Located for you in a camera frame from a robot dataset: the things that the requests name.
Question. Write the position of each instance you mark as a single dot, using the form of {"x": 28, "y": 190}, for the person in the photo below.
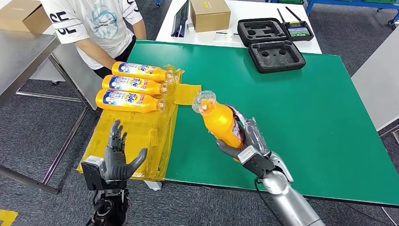
{"x": 93, "y": 25}

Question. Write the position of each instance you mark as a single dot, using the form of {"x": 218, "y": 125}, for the white table foot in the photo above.
{"x": 152, "y": 186}

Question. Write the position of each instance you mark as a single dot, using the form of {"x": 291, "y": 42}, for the black tablet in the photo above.
{"x": 180, "y": 17}

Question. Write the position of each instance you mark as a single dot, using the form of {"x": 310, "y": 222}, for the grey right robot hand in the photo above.
{"x": 254, "y": 137}

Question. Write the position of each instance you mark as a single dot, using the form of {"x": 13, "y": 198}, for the person's right forearm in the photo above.
{"x": 95, "y": 54}

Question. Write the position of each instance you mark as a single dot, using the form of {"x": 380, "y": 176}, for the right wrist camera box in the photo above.
{"x": 255, "y": 162}

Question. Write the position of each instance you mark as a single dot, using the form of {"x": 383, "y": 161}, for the small white clip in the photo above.
{"x": 229, "y": 36}

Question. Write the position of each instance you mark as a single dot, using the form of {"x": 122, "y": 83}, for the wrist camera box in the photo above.
{"x": 255, "y": 162}
{"x": 93, "y": 174}

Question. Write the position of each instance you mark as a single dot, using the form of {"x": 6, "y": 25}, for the person's left forearm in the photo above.
{"x": 140, "y": 29}

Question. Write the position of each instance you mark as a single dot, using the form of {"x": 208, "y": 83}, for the orange detergent bottle clear cap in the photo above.
{"x": 137, "y": 75}
{"x": 221, "y": 124}
{"x": 131, "y": 89}
{"x": 124, "y": 106}

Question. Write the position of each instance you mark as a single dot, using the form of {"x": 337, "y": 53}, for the black remote controller with antennas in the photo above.
{"x": 298, "y": 32}

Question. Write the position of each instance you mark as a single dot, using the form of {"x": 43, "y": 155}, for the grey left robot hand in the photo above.
{"x": 117, "y": 165}

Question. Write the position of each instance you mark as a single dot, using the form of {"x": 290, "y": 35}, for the yellow floor tape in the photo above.
{"x": 6, "y": 218}

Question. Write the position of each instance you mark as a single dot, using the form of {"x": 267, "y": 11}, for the yellow taped cardboard sheet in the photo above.
{"x": 137, "y": 134}

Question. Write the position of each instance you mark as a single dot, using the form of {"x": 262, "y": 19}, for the plain brown cardboard box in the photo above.
{"x": 23, "y": 14}

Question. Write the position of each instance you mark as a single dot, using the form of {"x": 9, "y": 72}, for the thin black stylus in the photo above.
{"x": 223, "y": 33}

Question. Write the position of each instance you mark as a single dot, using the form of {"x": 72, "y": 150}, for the small white round object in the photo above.
{"x": 190, "y": 26}

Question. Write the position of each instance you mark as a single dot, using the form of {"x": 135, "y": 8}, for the cardboard box yellow sticker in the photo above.
{"x": 210, "y": 15}

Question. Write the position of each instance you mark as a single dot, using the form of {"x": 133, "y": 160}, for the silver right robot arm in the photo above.
{"x": 286, "y": 199}

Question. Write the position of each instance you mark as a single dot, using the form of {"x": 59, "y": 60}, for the steel table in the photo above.
{"x": 21, "y": 57}

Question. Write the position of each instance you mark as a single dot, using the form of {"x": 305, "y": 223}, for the black foam-lined open case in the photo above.
{"x": 276, "y": 64}

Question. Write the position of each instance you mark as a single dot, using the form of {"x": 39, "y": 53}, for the light grey table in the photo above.
{"x": 380, "y": 84}

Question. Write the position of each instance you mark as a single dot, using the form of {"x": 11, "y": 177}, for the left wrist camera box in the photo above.
{"x": 93, "y": 174}

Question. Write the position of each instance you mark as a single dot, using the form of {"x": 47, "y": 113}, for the green plastic crate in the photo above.
{"x": 290, "y": 1}
{"x": 380, "y": 1}

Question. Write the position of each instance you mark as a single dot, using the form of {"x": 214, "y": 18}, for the blue metal rack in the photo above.
{"x": 358, "y": 3}

